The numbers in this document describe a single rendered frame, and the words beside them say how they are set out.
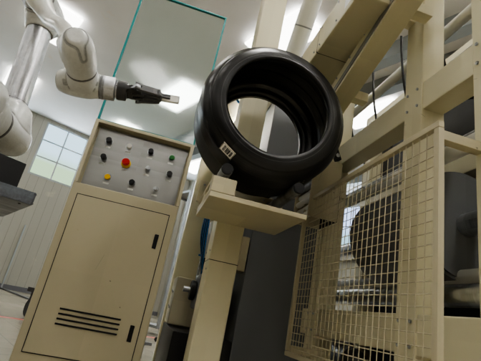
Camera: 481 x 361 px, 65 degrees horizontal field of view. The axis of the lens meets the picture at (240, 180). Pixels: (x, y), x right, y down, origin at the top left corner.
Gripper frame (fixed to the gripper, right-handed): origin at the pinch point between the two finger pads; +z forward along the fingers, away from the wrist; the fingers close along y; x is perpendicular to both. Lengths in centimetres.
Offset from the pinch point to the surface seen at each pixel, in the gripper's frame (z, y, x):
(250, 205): 32, -9, 42
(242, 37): 110, 386, -353
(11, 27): -310, 566, -411
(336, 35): 68, -10, -39
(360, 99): 90, 9, -22
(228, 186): 23.8, -8.7, 35.6
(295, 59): 47, -13, -20
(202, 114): 12.4, -7.9, 8.8
